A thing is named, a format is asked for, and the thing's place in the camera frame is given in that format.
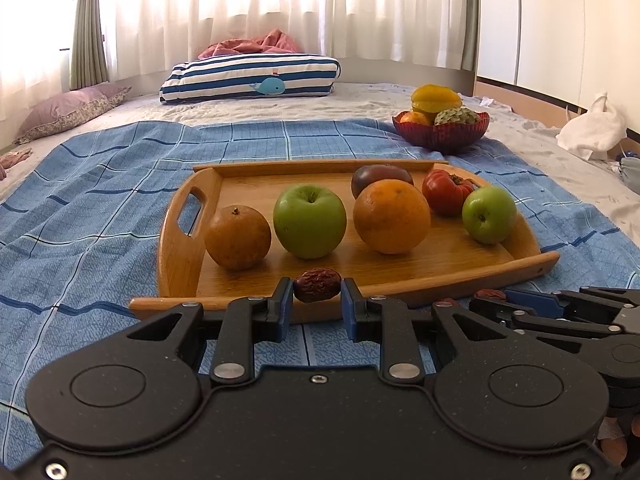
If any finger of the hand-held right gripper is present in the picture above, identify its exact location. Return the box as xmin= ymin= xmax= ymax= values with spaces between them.
xmin=504 ymin=285 xmax=640 ymax=319
xmin=469 ymin=295 xmax=631 ymax=377

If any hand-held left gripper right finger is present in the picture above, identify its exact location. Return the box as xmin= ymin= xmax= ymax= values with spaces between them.
xmin=340 ymin=276 xmax=518 ymax=385

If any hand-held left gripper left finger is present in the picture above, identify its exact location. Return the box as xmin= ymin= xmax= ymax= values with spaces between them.
xmin=122 ymin=276 xmax=296 ymax=386

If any large green apple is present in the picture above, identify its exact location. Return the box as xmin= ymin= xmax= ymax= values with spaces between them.
xmin=273 ymin=184 xmax=348 ymax=260

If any wooden tray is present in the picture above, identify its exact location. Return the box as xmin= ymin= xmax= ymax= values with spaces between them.
xmin=129 ymin=159 xmax=561 ymax=325

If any small green apple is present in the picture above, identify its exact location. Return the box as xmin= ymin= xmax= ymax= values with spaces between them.
xmin=461 ymin=186 xmax=518 ymax=245

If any person's right hand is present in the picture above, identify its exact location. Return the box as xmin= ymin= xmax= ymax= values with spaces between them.
xmin=597 ymin=415 xmax=640 ymax=467

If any brown round fruit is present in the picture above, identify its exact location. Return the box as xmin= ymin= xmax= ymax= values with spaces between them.
xmin=204 ymin=204 xmax=272 ymax=270

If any large orange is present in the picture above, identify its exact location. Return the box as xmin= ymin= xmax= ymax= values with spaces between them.
xmin=353 ymin=179 xmax=432 ymax=255

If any grey pouch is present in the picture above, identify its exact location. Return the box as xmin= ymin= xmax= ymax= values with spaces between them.
xmin=619 ymin=156 xmax=640 ymax=196

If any dark purple tomato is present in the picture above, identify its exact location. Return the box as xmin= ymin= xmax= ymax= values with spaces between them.
xmin=351 ymin=164 xmax=415 ymax=200

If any red ribbed tomato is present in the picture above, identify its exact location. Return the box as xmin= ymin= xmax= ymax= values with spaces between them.
xmin=421 ymin=169 xmax=478 ymax=218

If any red glass bowl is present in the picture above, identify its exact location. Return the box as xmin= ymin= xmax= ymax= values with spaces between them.
xmin=391 ymin=109 xmax=490 ymax=155

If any grey bed sheet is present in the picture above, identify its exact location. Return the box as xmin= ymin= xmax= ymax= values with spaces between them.
xmin=0 ymin=80 xmax=640 ymax=281

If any blue checked blanket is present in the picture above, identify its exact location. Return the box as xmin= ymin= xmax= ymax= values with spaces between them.
xmin=0 ymin=117 xmax=640 ymax=456

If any green custard apple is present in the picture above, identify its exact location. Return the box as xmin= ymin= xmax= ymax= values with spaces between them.
xmin=434 ymin=106 xmax=480 ymax=126

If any yellow starfruit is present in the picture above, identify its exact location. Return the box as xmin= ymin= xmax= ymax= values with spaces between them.
xmin=411 ymin=84 xmax=463 ymax=113

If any blue striped whale pillow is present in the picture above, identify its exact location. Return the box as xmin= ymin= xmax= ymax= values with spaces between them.
xmin=160 ymin=53 xmax=342 ymax=105

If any pink crumpled blanket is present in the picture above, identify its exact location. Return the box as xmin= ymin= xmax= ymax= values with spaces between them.
xmin=197 ymin=28 xmax=303 ymax=59

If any white wardrobe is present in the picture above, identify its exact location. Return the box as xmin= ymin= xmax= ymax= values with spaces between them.
xmin=475 ymin=0 xmax=640 ymax=126

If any purple floral pillow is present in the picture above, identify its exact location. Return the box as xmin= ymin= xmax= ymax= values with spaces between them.
xmin=14 ymin=84 xmax=132 ymax=145

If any green curtain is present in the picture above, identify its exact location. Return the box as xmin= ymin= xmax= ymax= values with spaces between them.
xmin=69 ymin=0 xmax=110 ymax=91
xmin=461 ymin=0 xmax=481 ymax=72

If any white sheer curtain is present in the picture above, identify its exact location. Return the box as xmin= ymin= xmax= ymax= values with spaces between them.
xmin=0 ymin=0 xmax=481 ymax=93

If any pink floral cloth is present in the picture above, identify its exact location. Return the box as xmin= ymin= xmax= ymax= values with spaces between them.
xmin=0 ymin=147 xmax=33 ymax=181

